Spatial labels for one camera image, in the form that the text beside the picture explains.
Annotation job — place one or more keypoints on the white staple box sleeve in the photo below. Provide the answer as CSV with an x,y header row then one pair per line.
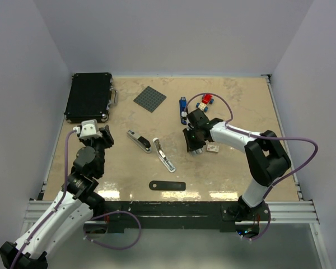
x,y
212,148

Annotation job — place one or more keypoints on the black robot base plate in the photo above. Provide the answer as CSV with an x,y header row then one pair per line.
x,y
118,216

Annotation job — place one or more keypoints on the aluminium table edge rail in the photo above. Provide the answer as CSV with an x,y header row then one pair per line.
x,y
295,179

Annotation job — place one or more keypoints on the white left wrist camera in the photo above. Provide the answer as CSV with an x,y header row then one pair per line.
x,y
88,129

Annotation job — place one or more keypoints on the red white toy car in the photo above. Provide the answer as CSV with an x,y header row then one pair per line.
x,y
207,99

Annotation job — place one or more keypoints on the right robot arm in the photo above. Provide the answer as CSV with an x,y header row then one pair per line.
x,y
266,157

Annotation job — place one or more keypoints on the tray of silver staples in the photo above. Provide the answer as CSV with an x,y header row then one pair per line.
x,y
197,152

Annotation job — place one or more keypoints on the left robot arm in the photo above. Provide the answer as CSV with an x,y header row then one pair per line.
x,y
74,204

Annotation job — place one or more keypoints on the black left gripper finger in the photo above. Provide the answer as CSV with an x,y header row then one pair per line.
x,y
102,131
108,137

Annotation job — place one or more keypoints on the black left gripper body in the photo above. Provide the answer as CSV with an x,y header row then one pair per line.
x,y
101,142

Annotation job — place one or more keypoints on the small white stapler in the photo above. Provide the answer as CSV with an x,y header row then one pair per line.
x,y
161,155

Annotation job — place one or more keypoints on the black stapler top cover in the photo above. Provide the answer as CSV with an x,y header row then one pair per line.
x,y
157,185

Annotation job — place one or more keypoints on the black case with metal handle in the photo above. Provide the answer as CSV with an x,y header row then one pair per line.
x,y
91,96

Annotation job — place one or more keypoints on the grey studded building plate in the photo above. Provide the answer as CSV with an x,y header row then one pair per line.
x,y
149,99

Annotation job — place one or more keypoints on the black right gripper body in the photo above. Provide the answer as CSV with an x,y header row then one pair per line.
x,y
197,143

